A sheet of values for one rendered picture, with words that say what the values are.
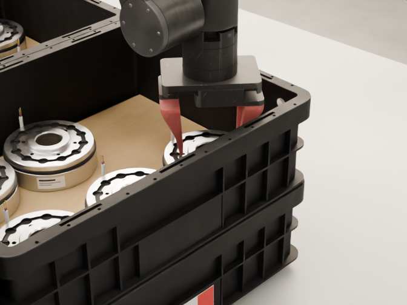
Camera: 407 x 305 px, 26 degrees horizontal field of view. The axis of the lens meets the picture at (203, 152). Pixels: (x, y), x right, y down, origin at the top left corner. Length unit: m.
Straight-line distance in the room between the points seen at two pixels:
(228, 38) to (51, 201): 0.26
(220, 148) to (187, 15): 0.13
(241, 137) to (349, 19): 2.62
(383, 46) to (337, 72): 1.77
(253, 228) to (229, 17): 0.23
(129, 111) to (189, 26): 0.31
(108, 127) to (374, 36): 2.34
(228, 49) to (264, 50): 0.69
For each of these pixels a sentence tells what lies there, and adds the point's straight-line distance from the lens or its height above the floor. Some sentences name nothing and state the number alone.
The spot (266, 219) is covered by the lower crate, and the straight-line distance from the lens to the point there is 0.97.
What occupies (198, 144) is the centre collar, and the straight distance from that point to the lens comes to 0.98.
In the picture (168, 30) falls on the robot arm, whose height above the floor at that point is 1.05.
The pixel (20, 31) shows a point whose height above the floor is 0.86.
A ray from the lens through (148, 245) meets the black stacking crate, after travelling 0.85.
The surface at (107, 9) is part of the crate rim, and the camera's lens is 1.16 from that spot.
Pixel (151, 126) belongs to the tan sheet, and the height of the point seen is 0.83.
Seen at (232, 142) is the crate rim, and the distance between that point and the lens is 0.86.
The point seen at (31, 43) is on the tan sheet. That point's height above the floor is 0.83.
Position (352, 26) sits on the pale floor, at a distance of 3.41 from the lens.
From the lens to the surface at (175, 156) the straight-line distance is 0.97.
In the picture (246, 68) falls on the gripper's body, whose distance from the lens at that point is 0.93.
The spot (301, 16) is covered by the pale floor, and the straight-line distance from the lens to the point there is 3.48.
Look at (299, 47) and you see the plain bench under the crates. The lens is 1.59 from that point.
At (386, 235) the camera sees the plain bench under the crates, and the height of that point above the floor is 0.70.
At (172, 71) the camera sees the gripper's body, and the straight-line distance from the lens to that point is 0.92.
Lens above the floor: 1.38
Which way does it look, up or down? 32 degrees down
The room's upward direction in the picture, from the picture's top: straight up
